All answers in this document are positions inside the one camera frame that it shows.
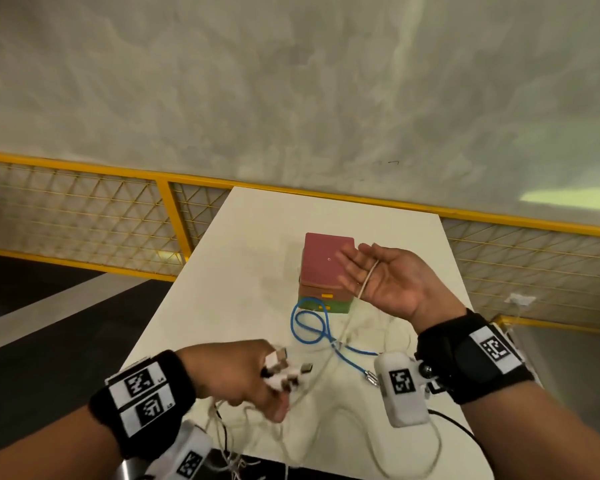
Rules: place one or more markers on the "person's right hand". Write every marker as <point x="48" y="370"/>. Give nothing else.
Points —
<point x="405" y="284"/>

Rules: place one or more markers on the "person's left hand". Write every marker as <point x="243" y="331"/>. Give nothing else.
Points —
<point x="230" y="369"/>

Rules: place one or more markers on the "pink box with green drawer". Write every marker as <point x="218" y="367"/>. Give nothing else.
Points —
<point x="320" y="254"/>

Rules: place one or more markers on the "person's right forearm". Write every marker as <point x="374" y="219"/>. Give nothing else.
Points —
<point x="545" y="434"/>

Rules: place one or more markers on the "black left wristband with markers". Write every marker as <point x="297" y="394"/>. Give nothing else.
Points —
<point x="177" y="379"/>

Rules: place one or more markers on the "black wristband with markers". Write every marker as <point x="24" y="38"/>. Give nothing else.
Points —
<point x="450" y="364"/>
<point x="177" y="379"/>

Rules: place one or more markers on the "black right wristband with markers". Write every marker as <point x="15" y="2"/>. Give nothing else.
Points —
<point x="450" y="364"/>

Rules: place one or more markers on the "white table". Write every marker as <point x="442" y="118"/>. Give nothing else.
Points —
<point x="260" y="254"/>

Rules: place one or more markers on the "yellow mesh railing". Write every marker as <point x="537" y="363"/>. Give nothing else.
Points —
<point x="175" y="224"/>

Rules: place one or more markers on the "white wall socket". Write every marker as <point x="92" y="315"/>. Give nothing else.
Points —
<point x="521" y="298"/>

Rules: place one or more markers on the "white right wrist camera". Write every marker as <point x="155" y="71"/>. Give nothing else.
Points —
<point x="405" y="412"/>

